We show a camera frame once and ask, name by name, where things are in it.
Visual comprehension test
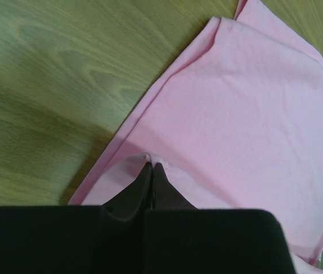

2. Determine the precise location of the pink t shirt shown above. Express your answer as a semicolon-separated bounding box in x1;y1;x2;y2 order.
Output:
70;1;323;273

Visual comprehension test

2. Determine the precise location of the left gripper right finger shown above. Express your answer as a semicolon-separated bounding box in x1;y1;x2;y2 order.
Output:
152;163;196;210

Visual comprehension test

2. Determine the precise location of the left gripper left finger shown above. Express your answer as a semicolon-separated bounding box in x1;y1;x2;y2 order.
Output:
102;162;152;221

